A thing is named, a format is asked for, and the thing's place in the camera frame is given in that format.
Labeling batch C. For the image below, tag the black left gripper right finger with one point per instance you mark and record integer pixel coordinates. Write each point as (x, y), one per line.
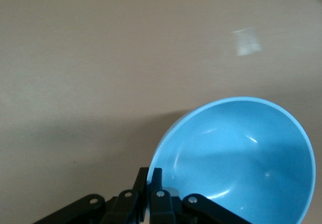
(161, 209)

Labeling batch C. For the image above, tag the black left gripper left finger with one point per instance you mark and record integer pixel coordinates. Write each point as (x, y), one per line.
(125, 209)

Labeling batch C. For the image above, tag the blue bowl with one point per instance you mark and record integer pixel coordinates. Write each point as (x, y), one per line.
(239, 158)

